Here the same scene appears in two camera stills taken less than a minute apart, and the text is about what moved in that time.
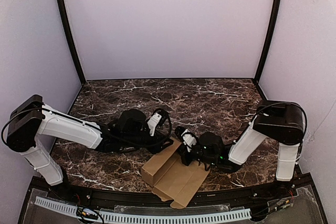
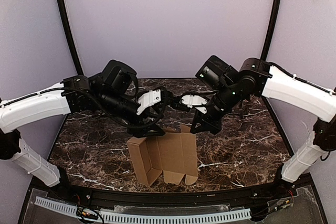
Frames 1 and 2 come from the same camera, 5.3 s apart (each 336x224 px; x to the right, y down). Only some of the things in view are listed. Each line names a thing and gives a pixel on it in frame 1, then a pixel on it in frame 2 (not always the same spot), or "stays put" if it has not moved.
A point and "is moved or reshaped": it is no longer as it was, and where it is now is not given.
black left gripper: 159,145 -> 151,120
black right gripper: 185,156 -> 200,118
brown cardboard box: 171,180 is moved or reshaped
